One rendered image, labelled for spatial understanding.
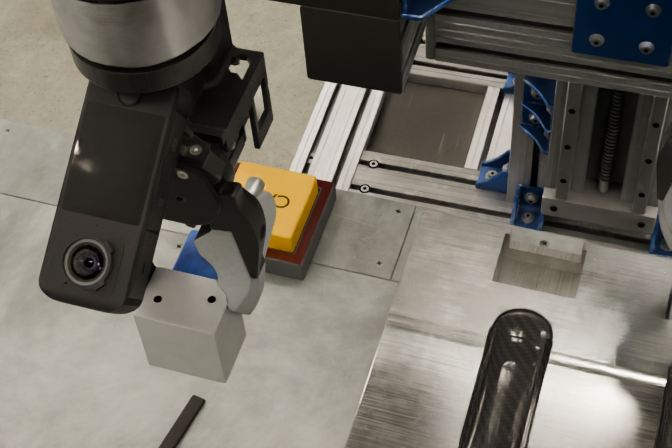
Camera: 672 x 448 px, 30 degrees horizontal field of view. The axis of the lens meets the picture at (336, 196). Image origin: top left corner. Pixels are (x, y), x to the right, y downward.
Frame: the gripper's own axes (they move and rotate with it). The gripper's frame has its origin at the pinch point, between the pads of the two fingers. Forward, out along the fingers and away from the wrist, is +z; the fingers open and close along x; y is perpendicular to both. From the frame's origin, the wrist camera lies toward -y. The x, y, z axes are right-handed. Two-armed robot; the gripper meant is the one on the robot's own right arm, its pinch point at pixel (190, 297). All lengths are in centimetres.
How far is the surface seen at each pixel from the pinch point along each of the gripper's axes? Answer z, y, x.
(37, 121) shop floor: 95, 83, 77
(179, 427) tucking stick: 14.7, -1.3, 2.7
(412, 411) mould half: 6.6, -0.2, -13.2
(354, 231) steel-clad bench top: 15.1, 17.7, -3.7
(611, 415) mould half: 6.4, 2.6, -24.5
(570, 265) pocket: 8.1, 13.7, -20.0
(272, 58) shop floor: 95, 107, 43
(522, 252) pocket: 7.8, 13.7, -16.8
